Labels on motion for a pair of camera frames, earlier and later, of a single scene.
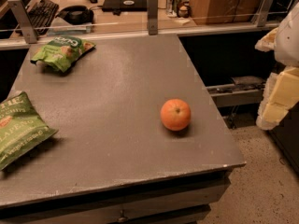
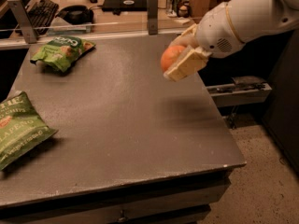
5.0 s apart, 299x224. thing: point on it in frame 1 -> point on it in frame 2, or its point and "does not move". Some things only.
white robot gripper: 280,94 -> 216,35
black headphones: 77,15 does not move
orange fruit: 175,114 -> 169,54
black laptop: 128,4 does not move
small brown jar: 183,9 does not move
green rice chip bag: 62,52 does not move
